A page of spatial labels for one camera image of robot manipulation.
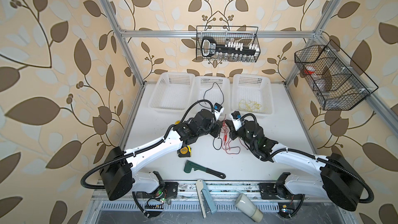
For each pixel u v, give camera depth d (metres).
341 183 0.41
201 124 0.58
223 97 1.11
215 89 1.12
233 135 0.72
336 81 0.74
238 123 0.70
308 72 0.83
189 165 0.82
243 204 0.68
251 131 0.62
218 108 0.65
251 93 1.16
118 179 0.39
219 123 0.68
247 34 0.91
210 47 0.84
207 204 0.69
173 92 1.17
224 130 0.87
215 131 0.67
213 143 0.89
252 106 1.05
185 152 0.85
